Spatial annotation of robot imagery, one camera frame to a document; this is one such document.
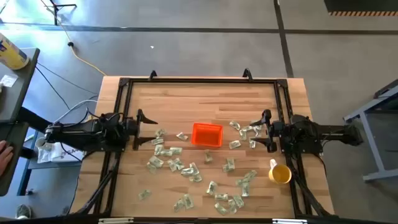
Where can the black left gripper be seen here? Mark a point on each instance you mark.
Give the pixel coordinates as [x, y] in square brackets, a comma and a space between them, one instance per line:
[132, 127]

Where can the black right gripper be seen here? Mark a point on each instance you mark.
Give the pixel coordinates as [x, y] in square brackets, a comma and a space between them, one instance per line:
[275, 130]

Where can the orange plastic basket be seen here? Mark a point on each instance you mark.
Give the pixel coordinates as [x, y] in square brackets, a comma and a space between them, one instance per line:
[206, 135]

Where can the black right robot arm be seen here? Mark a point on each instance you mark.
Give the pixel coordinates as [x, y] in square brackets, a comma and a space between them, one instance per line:
[306, 132]

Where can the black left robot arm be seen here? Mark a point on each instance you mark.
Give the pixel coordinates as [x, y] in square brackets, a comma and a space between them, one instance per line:
[90, 133]

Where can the yellow mug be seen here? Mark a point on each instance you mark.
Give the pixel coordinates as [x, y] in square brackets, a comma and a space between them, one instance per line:
[280, 174]

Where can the black clamp hook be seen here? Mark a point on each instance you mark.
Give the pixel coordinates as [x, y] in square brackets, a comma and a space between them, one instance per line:
[152, 74]
[247, 74]

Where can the white printed plastic bag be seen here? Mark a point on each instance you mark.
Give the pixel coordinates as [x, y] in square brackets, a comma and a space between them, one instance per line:
[62, 155]

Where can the white paper cup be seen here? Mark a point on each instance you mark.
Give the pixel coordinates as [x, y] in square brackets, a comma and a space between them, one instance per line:
[41, 143]

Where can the grey metal cart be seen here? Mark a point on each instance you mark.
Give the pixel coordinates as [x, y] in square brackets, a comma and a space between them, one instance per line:
[370, 146]

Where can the black desk support beam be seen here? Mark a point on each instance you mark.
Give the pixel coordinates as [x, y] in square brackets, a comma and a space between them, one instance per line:
[34, 119]

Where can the black desk panel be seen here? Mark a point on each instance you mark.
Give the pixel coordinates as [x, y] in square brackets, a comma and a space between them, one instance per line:
[18, 149]

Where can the blue metal shelf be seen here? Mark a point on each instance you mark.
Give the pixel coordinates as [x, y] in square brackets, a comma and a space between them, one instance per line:
[23, 182]

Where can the dark grey desk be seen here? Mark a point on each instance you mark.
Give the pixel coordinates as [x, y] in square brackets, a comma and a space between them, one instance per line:
[18, 90]

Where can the person's hand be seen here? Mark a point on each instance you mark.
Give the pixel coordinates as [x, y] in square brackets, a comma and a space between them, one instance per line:
[4, 157]

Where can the white paper note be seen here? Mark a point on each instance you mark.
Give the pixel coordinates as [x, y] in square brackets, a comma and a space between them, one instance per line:
[8, 81]

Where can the person's shoe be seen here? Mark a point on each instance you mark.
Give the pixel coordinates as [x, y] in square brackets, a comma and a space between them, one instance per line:
[23, 211]

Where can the black tripod stand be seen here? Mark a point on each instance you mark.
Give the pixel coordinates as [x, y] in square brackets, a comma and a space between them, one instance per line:
[55, 14]

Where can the yellow wipes canister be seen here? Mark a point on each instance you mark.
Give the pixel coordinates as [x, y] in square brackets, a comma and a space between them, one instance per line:
[11, 53]

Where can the black mat hazard stripes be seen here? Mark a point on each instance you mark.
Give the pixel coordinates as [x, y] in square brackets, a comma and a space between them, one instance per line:
[360, 6]

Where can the black aluminium table frame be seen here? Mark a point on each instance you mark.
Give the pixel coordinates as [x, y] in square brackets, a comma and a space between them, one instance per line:
[202, 81]

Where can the silver metal bracket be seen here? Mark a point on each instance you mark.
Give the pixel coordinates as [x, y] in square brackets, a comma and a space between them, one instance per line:
[115, 220]
[289, 221]

